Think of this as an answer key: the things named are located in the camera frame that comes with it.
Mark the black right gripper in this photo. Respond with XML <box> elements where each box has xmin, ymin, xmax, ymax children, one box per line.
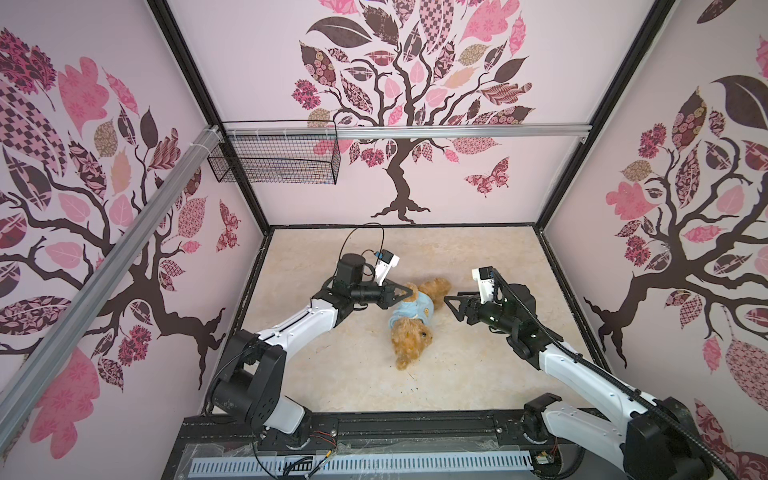
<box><xmin>445</xmin><ymin>288</ymin><xmax>518</xmax><ymax>337</ymax></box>

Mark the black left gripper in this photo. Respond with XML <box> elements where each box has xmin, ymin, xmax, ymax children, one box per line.
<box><xmin>350</xmin><ymin>275</ymin><xmax>411</xmax><ymax>308</ymax></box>

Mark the light blue teddy shirt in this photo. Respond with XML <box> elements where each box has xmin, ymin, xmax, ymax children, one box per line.
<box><xmin>388</xmin><ymin>291</ymin><xmax>434</xmax><ymax>329</ymax></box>

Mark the brown plush teddy bear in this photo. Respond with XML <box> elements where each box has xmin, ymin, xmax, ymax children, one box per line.
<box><xmin>390</xmin><ymin>277</ymin><xmax>452</xmax><ymax>370</ymax></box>

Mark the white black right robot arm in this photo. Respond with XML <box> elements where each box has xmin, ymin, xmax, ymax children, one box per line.
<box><xmin>444</xmin><ymin>284</ymin><xmax>715</xmax><ymax>479</ymax></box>

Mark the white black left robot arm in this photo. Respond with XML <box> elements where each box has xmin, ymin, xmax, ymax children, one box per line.
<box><xmin>204</xmin><ymin>249</ymin><xmax>412</xmax><ymax>435</ymax></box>

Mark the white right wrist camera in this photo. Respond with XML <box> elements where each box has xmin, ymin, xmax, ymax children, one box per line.
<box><xmin>472</xmin><ymin>266</ymin><xmax>496</xmax><ymax>304</ymax></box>

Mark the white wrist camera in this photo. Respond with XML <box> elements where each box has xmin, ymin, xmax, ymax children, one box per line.
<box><xmin>374</xmin><ymin>249</ymin><xmax>400</xmax><ymax>286</ymax></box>
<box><xmin>472</xmin><ymin>266</ymin><xmax>496</xmax><ymax>304</ymax></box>

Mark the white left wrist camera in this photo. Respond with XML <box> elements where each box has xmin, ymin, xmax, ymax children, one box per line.
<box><xmin>374</xmin><ymin>249</ymin><xmax>400</xmax><ymax>286</ymax></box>

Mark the thin black camera cable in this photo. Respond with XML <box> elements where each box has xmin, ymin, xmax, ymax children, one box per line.
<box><xmin>338</xmin><ymin>222</ymin><xmax>388</xmax><ymax>265</ymax></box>

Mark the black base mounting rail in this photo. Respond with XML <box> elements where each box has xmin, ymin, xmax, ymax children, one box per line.
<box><xmin>161</xmin><ymin>409</ymin><xmax>617</xmax><ymax>479</ymax></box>

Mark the white slotted cable duct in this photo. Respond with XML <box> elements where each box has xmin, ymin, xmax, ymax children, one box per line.
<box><xmin>186</xmin><ymin>451</ymin><xmax>533</xmax><ymax>479</ymax></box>

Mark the black wire mesh basket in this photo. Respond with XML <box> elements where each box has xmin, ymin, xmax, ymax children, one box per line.
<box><xmin>208</xmin><ymin>120</ymin><xmax>341</xmax><ymax>185</ymax></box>

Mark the aluminium rail back wall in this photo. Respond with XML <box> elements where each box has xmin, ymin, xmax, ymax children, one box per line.
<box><xmin>223</xmin><ymin>121</ymin><xmax>592</xmax><ymax>140</ymax></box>

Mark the aluminium rail wall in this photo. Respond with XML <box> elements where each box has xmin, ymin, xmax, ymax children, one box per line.
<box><xmin>1</xmin><ymin>125</ymin><xmax>223</xmax><ymax>448</ymax></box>
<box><xmin>223</xmin><ymin>121</ymin><xmax>592</xmax><ymax>140</ymax></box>

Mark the black corrugated cable conduit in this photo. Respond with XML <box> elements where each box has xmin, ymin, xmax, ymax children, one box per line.
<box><xmin>491</xmin><ymin>269</ymin><xmax>739</xmax><ymax>480</ymax></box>

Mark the black corner frame post right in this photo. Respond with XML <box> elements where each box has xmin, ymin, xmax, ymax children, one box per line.
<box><xmin>535</xmin><ymin>0</ymin><xmax>677</xmax><ymax>233</ymax></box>

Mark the black corner frame post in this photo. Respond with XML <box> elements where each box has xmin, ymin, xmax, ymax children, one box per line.
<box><xmin>535</xmin><ymin>0</ymin><xmax>677</xmax><ymax>233</ymax></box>
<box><xmin>147</xmin><ymin>0</ymin><xmax>272</xmax><ymax>236</ymax></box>

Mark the black corner frame post left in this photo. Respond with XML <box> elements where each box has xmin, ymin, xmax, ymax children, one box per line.
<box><xmin>147</xmin><ymin>0</ymin><xmax>272</xmax><ymax>236</ymax></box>

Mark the aluminium rail left wall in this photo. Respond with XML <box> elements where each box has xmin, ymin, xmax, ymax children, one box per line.
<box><xmin>1</xmin><ymin>125</ymin><xmax>223</xmax><ymax>448</ymax></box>

